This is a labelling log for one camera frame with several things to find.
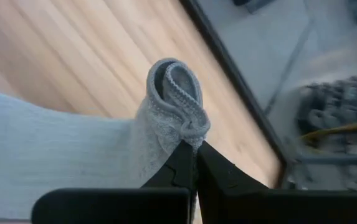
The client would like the black metal table frame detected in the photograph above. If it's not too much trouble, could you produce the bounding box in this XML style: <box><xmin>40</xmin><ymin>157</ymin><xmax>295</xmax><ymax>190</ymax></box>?
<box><xmin>179</xmin><ymin>0</ymin><xmax>290</xmax><ymax>189</ymax></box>

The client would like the yellow floor cable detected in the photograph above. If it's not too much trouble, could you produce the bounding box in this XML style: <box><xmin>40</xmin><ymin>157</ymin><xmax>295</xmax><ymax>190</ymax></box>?
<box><xmin>299</xmin><ymin>120</ymin><xmax>357</xmax><ymax>141</ymax></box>

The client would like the grey microfiber towel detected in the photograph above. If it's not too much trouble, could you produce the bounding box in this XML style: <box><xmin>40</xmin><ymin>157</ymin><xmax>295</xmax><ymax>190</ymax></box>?
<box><xmin>0</xmin><ymin>57</ymin><xmax>212</xmax><ymax>220</ymax></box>

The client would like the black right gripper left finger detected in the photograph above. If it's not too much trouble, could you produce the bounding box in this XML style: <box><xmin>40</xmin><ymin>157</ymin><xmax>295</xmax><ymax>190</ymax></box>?
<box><xmin>140</xmin><ymin>139</ymin><xmax>197</xmax><ymax>224</ymax></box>

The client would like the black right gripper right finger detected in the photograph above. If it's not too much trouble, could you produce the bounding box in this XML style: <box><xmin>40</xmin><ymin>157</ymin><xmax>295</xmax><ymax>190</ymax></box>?
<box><xmin>196</xmin><ymin>141</ymin><xmax>271</xmax><ymax>224</ymax></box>

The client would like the black cable bundle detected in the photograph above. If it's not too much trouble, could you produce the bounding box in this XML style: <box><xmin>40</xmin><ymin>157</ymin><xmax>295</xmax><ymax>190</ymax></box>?
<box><xmin>295</xmin><ymin>73</ymin><xmax>357</xmax><ymax>133</ymax></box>

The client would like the grey desk foot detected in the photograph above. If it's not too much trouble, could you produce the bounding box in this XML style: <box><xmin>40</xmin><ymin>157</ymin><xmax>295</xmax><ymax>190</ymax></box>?
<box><xmin>292</xmin><ymin>151</ymin><xmax>357</xmax><ymax>166</ymax></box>

